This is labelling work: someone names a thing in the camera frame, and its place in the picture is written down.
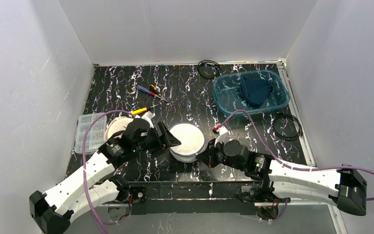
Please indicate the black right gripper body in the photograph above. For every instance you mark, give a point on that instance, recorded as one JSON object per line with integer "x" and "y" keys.
{"x": 211, "y": 156}

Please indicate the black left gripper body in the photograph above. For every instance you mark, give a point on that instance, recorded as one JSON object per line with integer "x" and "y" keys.
{"x": 160, "y": 136}

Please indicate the white mesh bag blue trim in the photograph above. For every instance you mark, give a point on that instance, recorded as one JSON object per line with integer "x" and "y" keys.
{"x": 192, "y": 142}

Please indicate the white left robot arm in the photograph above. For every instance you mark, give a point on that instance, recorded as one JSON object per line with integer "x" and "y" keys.
{"x": 92, "y": 184}

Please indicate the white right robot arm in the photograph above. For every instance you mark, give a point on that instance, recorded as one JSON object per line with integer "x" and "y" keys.
{"x": 342, "y": 187}

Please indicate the white mesh bag tan trim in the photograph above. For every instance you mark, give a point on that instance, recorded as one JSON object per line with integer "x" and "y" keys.
{"x": 116, "y": 125}

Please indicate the dark blue bra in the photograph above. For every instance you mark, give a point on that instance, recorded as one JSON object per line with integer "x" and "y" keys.
{"x": 255, "y": 91}

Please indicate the clear plastic screw box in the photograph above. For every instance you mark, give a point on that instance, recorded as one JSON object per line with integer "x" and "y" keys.
{"x": 95, "y": 136}

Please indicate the teal plastic bin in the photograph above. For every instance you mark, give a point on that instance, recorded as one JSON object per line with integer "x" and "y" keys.
{"x": 228, "y": 98}

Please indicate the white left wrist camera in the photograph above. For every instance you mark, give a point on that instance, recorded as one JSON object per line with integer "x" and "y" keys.
{"x": 148, "y": 117}

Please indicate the yellow handled screwdriver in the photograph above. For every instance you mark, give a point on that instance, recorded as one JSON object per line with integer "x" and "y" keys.
{"x": 142, "y": 110}

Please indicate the blue handled screwdriver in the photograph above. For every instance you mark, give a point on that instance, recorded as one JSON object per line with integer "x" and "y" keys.
{"x": 147, "y": 91}

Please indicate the black orange handled screwdriver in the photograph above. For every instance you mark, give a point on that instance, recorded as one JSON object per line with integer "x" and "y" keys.
{"x": 154, "y": 89}

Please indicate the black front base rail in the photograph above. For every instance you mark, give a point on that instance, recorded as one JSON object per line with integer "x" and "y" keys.
{"x": 200, "y": 197}

